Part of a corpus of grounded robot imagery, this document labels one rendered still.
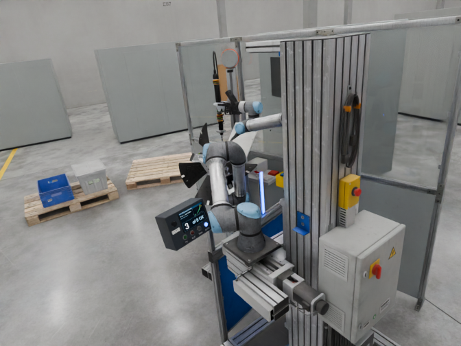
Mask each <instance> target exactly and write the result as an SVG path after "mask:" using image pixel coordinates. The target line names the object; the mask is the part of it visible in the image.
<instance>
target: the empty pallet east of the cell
mask: <svg viewBox="0 0 461 346"><path fill-rule="evenodd" d="M191 155H192V153H191V152H188V153H182V154H173V155H167V156H162V157H152V158H147V159H138V160H133V162H132V166H131V168H130V171H129V173H128V177H127V179H126V187H127V190H133V189H142V188H147V187H155V186H159V185H169V184H174V183H184V181H183V180H182V179H180V180H175V181H171V180H170V177H171V176H181V175H180V170H179V166H178V164H179V163H193V162H191V161H190V158H191ZM158 178H160V179H161V182H160V183H152V184H147V185H137V182H139V181H148V180H153V179H158Z"/></svg>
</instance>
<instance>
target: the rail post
mask: <svg viewBox="0 0 461 346"><path fill-rule="evenodd" d="M209 264H210V268H211V277H212V282H213V291H214V296H215V305H216V310H217V319H218V324H219V329H220V338H221V344H223V343H224V342H226V341H227V340H228V332H227V326H226V316H225V311H224V301H223V296H222V286H221V280H220V270H219V265H218V261H216V262H215V263H214V264H213V263H211V262H209Z"/></svg>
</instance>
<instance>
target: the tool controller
mask: <svg viewBox="0 0 461 346"><path fill-rule="evenodd" d="M155 219H156V223H157V225H158V228H159V231H160V233H161V237H162V239H163V242H164V245H165V248H166V249H171V250H174V251H177V250H179V249H181V248H182V247H184V246H186V245H187V244H188V243H190V242H192V241H194V240H195V239H196V238H198V237H200V236H201V235H203V234H204V233H206V232H207V231H209V230H211V223H210V220H209V216H208V213H207V211H206V207H205V205H204V201H203V198H190V199H188V200H186V201H184V202H182V203H180V204H179V205H176V206H175V207H172V208H171V209H168V210H167V211H164V212H163V213H161V214H159V215H157V216H155ZM188 220H189V221H190V223H191V227H192V228H191V229H190V230H188V231H186V232H185V231H184V229H183V226H182V223H184V222H186V221H188ZM205 222H207V223H208V226H207V227H205V226H204V223H205ZM198 226H201V230H200V231H198V230H197V228H198ZM191 230H193V231H194V234H193V235H191V234H190V231H191ZM183 235H187V239H186V240H184V239H183Z"/></svg>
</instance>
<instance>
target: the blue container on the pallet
mask: <svg viewBox="0 0 461 346"><path fill-rule="evenodd" d="M56 179H57V180H58V181H55V182H53V180H56ZM48 181H49V183H48ZM36 183H37V189H38V194H39V196H40V200H41V202H42V204H43V208H46V207H50V206H53V205H57V204H60V203H64V202H67V201H70V200H73V199H75V198H74V195H73V192H72V189H71V185H70V182H69V180H68V178H67V175H66V173H64V174H59V175H56V176H51V177H49V178H44V179H41V180H37V181H36Z"/></svg>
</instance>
